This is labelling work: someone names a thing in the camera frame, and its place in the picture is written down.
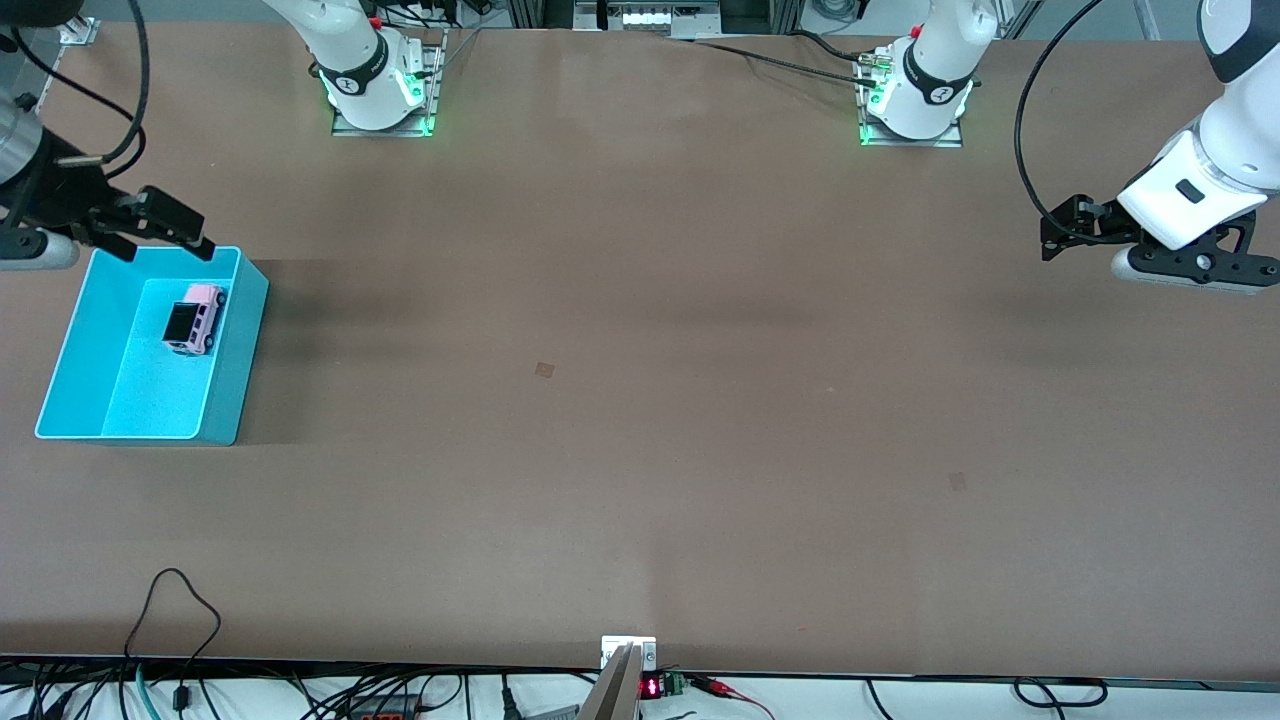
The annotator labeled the black power strip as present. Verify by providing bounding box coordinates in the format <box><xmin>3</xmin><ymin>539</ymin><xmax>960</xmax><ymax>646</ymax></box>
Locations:
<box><xmin>348</xmin><ymin>695</ymin><xmax>427</xmax><ymax>720</ymax></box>

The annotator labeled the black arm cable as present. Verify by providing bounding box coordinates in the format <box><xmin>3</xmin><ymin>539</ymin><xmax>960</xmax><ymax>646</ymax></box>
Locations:
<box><xmin>8</xmin><ymin>0</ymin><xmax>151</xmax><ymax>169</ymax></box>
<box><xmin>1012</xmin><ymin>0</ymin><xmax>1106</xmax><ymax>221</ymax></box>

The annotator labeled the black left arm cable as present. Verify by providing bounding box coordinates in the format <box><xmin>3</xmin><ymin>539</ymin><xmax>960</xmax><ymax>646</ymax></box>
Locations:
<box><xmin>1012</xmin><ymin>0</ymin><xmax>1106</xmax><ymax>221</ymax></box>

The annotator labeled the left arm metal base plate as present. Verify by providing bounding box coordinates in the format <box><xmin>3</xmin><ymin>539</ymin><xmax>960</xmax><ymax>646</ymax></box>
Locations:
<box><xmin>857</xmin><ymin>50</ymin><xmax>967</xmax><ymax>150</ymax></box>

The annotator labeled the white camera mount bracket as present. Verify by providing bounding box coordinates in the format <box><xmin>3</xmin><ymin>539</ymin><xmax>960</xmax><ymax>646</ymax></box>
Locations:
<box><xmin>576</xmin><ymin>635</ymin><xmax>659</xmax><ymax>720</ymax></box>

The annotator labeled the red clip lead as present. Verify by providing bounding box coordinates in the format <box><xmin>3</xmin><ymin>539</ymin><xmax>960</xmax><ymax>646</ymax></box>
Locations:
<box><xmin>690</xmin><ymin>675</ymin><xmax>777</xmax><ymax>720</ymax></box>

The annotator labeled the teal plastic bin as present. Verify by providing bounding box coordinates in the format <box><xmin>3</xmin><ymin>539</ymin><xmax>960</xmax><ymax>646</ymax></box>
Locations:
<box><xmin>34</xmin><ymin>245</ymin><xmax>271</xmax><ymax>448</ymax></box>

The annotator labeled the black coiled cable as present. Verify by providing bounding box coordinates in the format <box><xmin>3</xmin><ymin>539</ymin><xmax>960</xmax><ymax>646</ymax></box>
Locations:
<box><xmin>1012</xmin><ymin>676</ymin><xmax>1110</xmax><ymax>710</ymax></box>

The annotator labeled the short black table cable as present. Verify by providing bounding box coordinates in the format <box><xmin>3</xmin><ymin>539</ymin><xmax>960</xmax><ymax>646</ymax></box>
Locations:
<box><xmin>788</xmin><ymin>28</ymin><xmax>873</xmax><ymax>64</ymax></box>

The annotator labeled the grey lit equipment box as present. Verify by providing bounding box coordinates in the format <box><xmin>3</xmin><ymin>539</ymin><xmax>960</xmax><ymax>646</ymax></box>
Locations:
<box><xmin>573</xmin><ymin>0</ymin><xmax>723</xmax><ymax>39</ymax></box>

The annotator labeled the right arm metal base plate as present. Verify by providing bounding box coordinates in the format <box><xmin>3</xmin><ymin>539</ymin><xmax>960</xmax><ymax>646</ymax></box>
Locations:
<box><xmin>330</xmin><ymin>28</ymin><xmax>448</xmax><ymax>139</ymax></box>

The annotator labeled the black looped thin cable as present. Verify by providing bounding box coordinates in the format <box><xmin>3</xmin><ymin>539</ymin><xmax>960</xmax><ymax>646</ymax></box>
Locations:
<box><xmin>122</xmin><ymin>567</ymin><xmax>224</xmax><ymax>713</ymax></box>

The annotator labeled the long black table cable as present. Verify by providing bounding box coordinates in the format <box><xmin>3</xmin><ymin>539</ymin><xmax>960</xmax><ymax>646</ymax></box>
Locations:
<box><xmin>690</xmin><ymin>36</ymin><xmax>883</xmax><ymax>87</ymax></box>

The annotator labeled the pink jeep toy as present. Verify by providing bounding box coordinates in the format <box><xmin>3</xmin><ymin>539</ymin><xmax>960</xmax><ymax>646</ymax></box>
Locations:
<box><xmin>161</xmin><ymin>283</ymin><xmax>230</xmax><ymax>358</ymax></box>

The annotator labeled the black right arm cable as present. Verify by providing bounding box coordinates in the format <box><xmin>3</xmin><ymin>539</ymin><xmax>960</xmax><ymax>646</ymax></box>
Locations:
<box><xmin>8</xmin><ymin>0</ymin><xmax>151</xmax><ymax>169</ymax></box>

